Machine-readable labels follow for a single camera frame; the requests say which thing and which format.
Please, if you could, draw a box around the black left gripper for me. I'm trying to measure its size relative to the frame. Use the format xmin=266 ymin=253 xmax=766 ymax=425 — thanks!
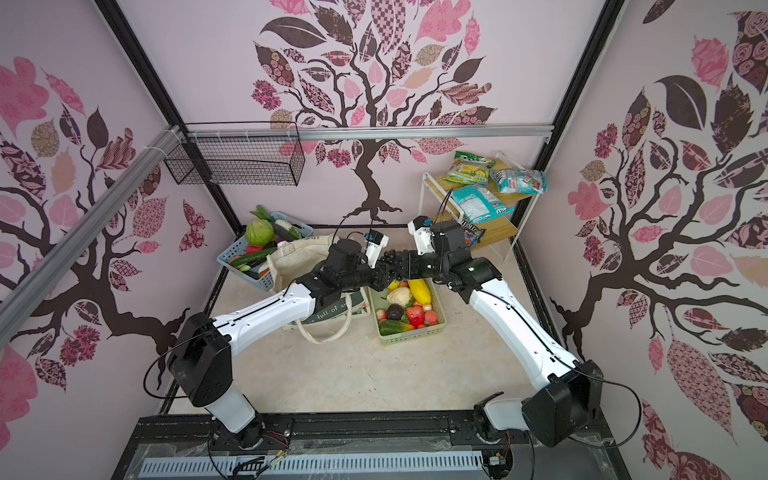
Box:
xmin=340 ymin=258 xmax=401 ymax=291

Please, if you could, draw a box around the light green plastic basket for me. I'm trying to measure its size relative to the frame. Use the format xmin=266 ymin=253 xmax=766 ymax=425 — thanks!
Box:
xmin=365 ymin=280 xmax=447 ymax=345

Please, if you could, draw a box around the black grape bunch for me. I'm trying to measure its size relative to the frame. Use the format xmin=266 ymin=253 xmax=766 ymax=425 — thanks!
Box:
xmin=374 ymin=250 xmax=418 ymax=286

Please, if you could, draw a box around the beige canvas grocery bag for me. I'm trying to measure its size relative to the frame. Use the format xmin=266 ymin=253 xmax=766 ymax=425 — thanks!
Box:
xmin=267 ymin=235 xmax=371 ymax=345

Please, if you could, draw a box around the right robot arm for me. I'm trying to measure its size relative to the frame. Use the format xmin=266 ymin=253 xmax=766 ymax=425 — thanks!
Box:
xmin=377 ymin=217 xmax=602 ymax=447

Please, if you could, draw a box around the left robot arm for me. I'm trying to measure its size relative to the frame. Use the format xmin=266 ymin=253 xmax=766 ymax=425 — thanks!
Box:
xmin=167 ymin=231 xmax=389 ymax=449

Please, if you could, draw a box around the blue dark candy bag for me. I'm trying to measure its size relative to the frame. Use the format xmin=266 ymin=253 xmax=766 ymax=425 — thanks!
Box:
xmin=461 ymin=220 xmax=486 ymax=247

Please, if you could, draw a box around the teal white snack bag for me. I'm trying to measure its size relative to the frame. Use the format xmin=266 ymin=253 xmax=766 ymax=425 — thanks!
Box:
xmin=450 ymin=185 xmax=513 ymax=224

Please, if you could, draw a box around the green yellow snack bag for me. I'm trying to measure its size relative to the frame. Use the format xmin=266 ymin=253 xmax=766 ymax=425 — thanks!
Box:
xmin=444 ymin=151 xmax=496 ymax=185

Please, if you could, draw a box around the teal pink snack bag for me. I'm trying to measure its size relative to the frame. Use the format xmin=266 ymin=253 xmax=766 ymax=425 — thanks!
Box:
xmin=490 ymin=169 xmax=549 ymax=195

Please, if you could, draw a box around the yellow corn cob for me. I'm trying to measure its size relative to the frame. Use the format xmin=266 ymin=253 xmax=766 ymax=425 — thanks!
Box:
xmin=407 ymin=279 xmax=432 ymax=305

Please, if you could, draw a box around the white garlic bulb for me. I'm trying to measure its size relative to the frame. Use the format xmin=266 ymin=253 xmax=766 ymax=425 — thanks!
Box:
xmin=386 ymin=287 xmax=413 ymax=307

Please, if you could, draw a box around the dark purple eggplant back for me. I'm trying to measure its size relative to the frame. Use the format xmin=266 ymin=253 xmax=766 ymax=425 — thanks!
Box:
xmin=272 ymin=219 xmax=302 ymax=242

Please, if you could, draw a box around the white wooden two-tier shelf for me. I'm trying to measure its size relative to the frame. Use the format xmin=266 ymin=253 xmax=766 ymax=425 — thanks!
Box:
xmin=420 ymin=151 xmax=546 ymax=251

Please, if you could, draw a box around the light blue plastic basket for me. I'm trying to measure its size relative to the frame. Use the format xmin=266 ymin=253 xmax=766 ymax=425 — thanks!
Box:
xmin=217 ymin=206 xmax=314 ymax=291

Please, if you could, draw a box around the green cabbage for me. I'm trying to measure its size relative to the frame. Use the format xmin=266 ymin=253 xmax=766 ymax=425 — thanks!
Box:
xmin=244 ymin=218 xmax=275 ymax=247

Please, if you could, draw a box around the long green cucumber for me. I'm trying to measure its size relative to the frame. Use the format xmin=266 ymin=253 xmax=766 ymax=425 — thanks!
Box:
xmin=228 ymin=248 xmax=276 ymax=269

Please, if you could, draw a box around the white vented strip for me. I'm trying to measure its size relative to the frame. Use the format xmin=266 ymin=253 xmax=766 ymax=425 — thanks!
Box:
xmin=134 ymin=451 xmax=485 ymax=479

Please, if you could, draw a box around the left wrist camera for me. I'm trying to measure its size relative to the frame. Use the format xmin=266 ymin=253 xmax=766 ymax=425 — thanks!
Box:
xmin=365 ymin=230 xmax=389 ymax=269

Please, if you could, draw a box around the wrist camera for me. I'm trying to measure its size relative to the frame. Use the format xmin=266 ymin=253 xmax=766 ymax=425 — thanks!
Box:
xmin=407 ymin=215 xmax=434 ymax=255
xmin=365 ymin=230 xmax=389 ymax=269

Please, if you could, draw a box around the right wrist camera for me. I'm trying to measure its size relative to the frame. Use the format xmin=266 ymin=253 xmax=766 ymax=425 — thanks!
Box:
xmin=407 ymin=215 xmax=434 ymax=255

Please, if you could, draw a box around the black wire wall basket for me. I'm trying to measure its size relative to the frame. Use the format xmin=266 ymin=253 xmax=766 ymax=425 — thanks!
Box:
xmin=164 ymin=120 xmax=306 ymax=187

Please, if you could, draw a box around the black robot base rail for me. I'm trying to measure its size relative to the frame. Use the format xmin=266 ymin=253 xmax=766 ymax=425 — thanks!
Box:
xmin=111 ymin=410 xmax=630 ymax=479

